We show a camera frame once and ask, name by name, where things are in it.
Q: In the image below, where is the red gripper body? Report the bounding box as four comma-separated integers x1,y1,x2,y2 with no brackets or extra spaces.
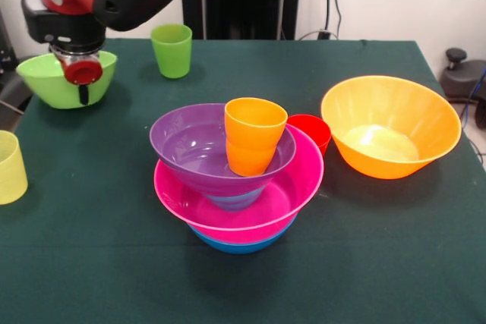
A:
56,52,104,86

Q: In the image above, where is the green plastic bowl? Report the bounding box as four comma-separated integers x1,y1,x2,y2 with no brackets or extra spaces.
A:
15,50,118,110

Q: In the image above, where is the purple plastic bowl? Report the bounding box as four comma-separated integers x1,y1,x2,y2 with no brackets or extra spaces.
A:
149,102,297,203

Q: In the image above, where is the orange plastic cup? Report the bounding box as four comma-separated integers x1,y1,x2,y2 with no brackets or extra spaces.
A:
224,97,289,178

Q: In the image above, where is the pink plastic bowl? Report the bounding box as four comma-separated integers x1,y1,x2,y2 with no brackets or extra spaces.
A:
153,124,325,244

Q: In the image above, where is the black equipment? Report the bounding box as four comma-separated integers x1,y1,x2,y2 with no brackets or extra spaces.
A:
0,8,50,115

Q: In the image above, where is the green plastic cup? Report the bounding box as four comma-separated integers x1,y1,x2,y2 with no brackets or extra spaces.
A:
150,24,194,79

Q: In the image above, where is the yellow plastic cup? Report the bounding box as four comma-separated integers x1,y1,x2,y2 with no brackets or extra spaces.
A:
0,130,29,206

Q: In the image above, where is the large blue plastic bowl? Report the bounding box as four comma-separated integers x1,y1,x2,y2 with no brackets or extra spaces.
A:
187,212,299,255

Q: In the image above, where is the red plastic cup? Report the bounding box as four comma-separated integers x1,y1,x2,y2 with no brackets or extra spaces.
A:
286,114,332,158

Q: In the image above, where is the large orange plastic bowl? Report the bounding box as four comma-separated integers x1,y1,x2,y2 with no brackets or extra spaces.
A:
320,75,462,180

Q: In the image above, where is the dark green tablecloth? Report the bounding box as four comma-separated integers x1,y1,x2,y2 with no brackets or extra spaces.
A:
0,37,486,324

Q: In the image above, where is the black wheeled base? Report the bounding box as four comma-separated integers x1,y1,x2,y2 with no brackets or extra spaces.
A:
439,47,486,130

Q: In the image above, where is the blue cable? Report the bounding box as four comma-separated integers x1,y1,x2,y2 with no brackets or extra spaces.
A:
457,68,486,124

